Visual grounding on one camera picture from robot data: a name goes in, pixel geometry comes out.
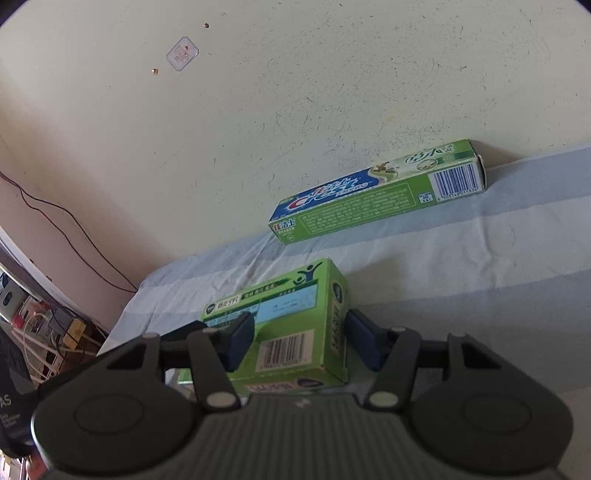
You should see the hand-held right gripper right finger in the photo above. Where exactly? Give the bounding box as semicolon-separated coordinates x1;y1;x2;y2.
345;310;503;409

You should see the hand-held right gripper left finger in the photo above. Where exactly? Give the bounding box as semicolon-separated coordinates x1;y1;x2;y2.
106;312;257;412

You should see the green medicine box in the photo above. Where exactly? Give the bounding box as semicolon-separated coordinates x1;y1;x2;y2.
178;258;350;394

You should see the green toothpaste box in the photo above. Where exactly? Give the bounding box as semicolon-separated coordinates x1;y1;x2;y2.
269;138;488;244

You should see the black bag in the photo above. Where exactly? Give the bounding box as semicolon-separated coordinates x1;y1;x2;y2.
0;327;38;459

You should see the thin wall wire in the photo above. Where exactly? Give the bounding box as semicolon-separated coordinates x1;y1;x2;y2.
0;170;138;293

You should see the white charging cable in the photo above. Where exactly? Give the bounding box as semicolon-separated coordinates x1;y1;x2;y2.
17;311;63;384

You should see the square wall sticker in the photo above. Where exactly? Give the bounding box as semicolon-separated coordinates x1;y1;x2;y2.
165;36;201;73

